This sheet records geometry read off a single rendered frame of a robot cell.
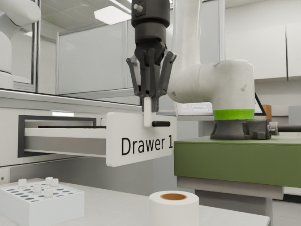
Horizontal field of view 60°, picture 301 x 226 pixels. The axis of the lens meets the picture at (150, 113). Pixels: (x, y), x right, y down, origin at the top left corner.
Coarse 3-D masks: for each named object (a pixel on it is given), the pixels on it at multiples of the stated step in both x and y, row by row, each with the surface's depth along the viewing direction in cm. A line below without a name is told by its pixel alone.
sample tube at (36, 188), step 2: (34, 184) 40; (36, 184) 40; (38, 184) 40; (40, 184) 40; (34, 186) 40; (36, 186) 40; (38, 186) 40; (40, 186) 40; (34, 188) 40; (36, 188) 40; (38, 188) 40; (40, 188) 40; (34, 190) 40; (36, 190) 40; (38, 190) 40; (40, 190) 40; (34, 192) 40; (36, 192) 40; (38, 192) 40; (40, 192) 40; (34, 194) 40; (36, 194) 40; (38, 194) 40
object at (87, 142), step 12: (24, 132) 71; (36, 132) 68; (48, 132) 65; (60, 132) 63; (72, 132) 61; (84, 132) 59; (96, 132) 57; (24, 144) 70; (36, 144) 67; (48, 144) 65; (60, 144) 62; (72, 144) 60; (84, 144) 58; (96, 144) 56; (96, 156) 57
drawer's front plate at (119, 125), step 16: (112, 112) 53; (112, 128) 52; (128, 128) 56; (144, 128) 62; (160, 128) 68; (112, 144) 52; (128, 144) 56; (144, 144) 62; (160, 144) 68; (112, 160) 52; (128, 160) 56; (144, 160) 61
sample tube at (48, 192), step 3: (45, 189) 37; (48, 189) 37; (51, 189) 38; (45, 192) 37; (48, 192) 37; (51, 192) 38; (45, 195) 37; (48, 195) 37; (51, 195) 38; (45, 198) 37; (48, 198) 37
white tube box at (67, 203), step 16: (0, 192) 42; (16, 192) 41; (32, 192) 41; (64, 192) 41; (80, 192) 40; (0, 208) 42; (16, 208) 37; (32, 208) 35; (48, 208) 36; (64, 208) 38; (80, 208) 40; (32, 224) 35; (48, 224) 36
